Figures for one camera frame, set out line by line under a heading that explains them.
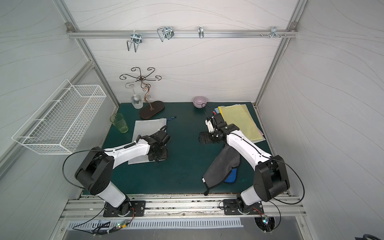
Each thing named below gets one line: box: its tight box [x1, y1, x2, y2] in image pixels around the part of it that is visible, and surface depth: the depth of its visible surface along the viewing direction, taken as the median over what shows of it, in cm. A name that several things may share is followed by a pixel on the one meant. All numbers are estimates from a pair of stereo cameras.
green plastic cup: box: [109, 113, 129, 134], surface depth 102 cm
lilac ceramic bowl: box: [192, 96, 208, 109], surface depth 121 cm
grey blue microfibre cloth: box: [202, 144, 241, 196], surface depth 87 cm
